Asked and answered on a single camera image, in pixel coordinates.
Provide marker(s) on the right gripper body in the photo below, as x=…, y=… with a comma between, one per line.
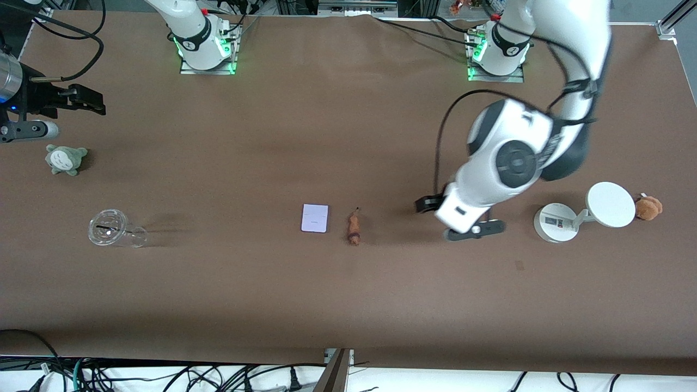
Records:
x=37, y=97

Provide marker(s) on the brown lion figurine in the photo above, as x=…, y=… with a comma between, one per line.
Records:
x=354, y=228

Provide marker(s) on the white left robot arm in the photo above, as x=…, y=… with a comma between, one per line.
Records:
x=512, y=158

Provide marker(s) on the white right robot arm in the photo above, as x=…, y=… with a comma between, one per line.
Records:
x=190, y=27

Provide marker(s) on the white phone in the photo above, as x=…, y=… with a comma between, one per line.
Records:
x=315, y=218

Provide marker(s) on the grey totoro plush toy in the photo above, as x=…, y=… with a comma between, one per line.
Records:
x=64, y=159

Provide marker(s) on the clear glass cup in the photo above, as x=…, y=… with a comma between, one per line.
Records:
x=109, y=227

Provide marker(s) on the white round desk lamp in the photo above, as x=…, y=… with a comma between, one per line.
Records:
x=611, y=204

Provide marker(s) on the small orange figurine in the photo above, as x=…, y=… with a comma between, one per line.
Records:
x=456, y=7

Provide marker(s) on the black power plug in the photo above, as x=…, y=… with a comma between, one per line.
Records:
x=294, y=381

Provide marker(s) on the aluminium frame corner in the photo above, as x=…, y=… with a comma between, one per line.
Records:
x=667, y=27
x=44, y=14

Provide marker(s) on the brown support post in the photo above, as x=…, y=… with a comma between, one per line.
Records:
x=335, y=375

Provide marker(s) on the silver metal rail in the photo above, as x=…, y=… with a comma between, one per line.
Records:
x=354, y=6

